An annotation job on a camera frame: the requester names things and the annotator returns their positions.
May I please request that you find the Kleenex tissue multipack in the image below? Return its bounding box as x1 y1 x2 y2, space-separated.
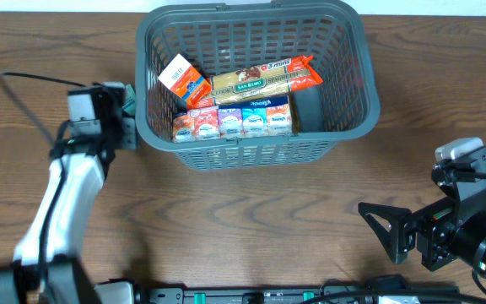
172 95 295 143

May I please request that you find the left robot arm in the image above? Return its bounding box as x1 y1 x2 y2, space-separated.
0 82 141 303

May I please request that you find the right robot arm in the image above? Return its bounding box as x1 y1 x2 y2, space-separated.
358 138 486 280

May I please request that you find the orange San Remo spaghetti pack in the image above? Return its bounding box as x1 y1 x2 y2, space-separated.
186 56 323 110

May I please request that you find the grey plastic shopping basket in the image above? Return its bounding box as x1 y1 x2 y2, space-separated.
135 1 381 171

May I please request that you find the orange and white carton box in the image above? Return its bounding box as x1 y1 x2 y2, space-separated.
159 54 212 109

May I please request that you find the teal wet wipes packet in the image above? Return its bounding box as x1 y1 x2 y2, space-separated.
122 84 137 117

